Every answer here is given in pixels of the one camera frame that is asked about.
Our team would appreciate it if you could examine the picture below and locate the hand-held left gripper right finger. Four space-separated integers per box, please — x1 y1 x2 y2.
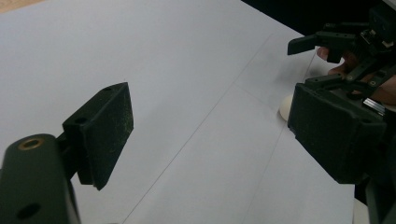
287 82 388 185

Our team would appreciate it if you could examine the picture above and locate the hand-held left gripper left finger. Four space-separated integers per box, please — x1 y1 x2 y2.
56 81 135 191

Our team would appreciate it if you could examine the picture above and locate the white ball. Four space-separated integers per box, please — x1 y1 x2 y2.
278 93 294 122

